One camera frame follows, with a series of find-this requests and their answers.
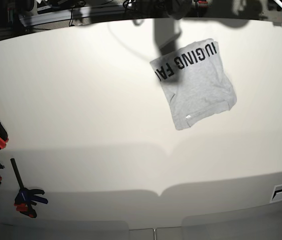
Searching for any grey T-shirt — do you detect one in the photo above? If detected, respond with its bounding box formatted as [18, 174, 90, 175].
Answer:
[149, 38, 237, 131]

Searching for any blue black bar clamp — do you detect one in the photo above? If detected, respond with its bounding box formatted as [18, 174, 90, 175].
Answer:
[10, 158, 49, 219]

